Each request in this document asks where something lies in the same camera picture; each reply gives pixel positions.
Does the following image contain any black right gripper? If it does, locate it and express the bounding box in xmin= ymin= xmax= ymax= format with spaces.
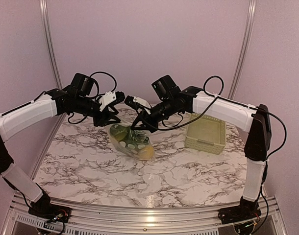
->
xmin=130 ymin=97 xmax=176 ymax=133

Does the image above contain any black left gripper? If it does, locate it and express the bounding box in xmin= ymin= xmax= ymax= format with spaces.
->
xmin=75 ymin=95 xmax=121 ymax=127

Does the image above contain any polka dot zip top bag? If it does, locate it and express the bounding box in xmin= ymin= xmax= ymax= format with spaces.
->
xmin=106 ymin=123 xmax=155 ymax=161

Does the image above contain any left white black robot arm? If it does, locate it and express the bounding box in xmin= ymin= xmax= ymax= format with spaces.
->
xmin=0 ymin=73 xmax=125 ymax=218

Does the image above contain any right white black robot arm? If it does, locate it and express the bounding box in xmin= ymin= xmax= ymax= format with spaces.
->
xmin=125 ymin=75 xmax=272 ymax=224

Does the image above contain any green fake cucumber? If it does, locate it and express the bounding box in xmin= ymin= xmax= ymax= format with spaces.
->
xmin=125 ymin=130 xmax=150 ymax=146

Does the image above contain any yellow fake fruit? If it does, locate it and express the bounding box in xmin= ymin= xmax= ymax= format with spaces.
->
xmin=109 ymin=124 xmax=129 ymax=142

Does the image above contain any pale green plastic basket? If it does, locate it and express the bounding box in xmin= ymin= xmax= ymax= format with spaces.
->
xmin=184 ymin=115 xmax=226 ymax=155

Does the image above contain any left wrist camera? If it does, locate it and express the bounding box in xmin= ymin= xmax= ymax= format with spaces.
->
xmin=98 ymin=91 xmax=125 ymax=112

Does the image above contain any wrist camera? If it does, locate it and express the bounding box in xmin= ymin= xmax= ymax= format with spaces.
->
xmin=125 ymin=95 xmax=152 ymax=115
xmin=98 ymin=91 xmax=125 ymax=112

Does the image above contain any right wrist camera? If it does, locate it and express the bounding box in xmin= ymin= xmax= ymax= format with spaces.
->
xmin=125 ymin=95 xmax=152 ymax=115

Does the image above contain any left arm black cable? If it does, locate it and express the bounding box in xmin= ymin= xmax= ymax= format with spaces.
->
xmin=66 ymin=71 xmax=117 ymax=124

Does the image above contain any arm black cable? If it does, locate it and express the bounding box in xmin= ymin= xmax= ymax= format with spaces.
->
xmin=159 ymin=75 xmax=287 ymax=231
xmin=66 ymin=71 xmax=117 ymax=124

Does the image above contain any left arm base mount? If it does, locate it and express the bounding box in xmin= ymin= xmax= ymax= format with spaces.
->
xmin=28 ymin=204 xmax=71 ymax=223

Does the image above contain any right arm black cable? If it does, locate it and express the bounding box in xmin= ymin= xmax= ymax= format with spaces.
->
xmin=159 ymin=75 xmax=287 ymax=231

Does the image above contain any right aluminium frame post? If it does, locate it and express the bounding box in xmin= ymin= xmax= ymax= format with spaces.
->
xmin=228 ymin=0 xmax=257 ymax=99

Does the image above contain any aluminium frame post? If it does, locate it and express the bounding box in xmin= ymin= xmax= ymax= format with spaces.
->
xmin=228 ymin=0 xmax=257 ymax=99
xmin=39 ymin=0 xmax=63 ymax=89

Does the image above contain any left aluminium frame post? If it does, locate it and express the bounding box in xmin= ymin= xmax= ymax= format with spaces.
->
xmin=39 ymin=0 xmax=63 ymax=89

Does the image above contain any front aluminium rail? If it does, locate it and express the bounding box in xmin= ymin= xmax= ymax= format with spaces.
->
xmin=1 ymin=194 xmax=288 ymax=235

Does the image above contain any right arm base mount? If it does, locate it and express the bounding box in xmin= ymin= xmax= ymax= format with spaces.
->
xmin=218 ymin=206 xmax=262 ymax=224

